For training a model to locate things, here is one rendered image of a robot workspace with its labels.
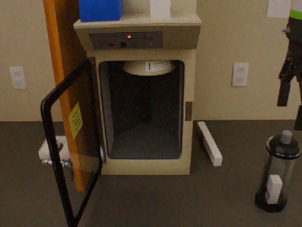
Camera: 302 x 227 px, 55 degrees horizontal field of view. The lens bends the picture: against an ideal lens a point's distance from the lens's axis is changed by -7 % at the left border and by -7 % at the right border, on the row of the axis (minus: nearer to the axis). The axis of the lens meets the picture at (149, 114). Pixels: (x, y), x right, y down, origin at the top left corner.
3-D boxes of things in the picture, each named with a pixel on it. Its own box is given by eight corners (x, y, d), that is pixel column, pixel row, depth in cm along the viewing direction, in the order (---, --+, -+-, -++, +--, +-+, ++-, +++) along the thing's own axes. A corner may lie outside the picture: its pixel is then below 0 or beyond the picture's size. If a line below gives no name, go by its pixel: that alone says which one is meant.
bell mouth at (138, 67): (125, 58, 110) (124, 43, 107) (174, 57, 109) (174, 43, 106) (119, 76, 94) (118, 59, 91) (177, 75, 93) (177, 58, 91)
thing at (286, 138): (263, 142, 90) (267, 124, 87) (291, 142, 90) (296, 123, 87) (272, 161, 82) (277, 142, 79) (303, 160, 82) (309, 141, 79)
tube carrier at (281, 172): (251, 188, 100) (262, 135, 90) (281, 187, 100) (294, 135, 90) (259, 212, 91) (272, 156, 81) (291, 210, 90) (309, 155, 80)
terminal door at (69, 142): (103, 167, 107) (89, 56, 88) (72, 233, 81) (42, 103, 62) (100, 167, 107) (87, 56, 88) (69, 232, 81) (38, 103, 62)
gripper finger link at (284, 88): (281, 84, 83) (280, 83, 84) (277, 107, 86) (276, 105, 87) (290, 84, 83) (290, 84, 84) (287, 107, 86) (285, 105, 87)
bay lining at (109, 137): (116, 123, 129) (109, 39, 112) (178, 123, 128) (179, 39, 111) (107, 158, 108) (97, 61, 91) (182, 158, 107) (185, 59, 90)
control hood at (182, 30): (85, 49, 89) (82, 15, 84) (196, 46, 88) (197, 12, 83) (76, 61, 79) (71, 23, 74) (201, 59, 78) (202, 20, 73)
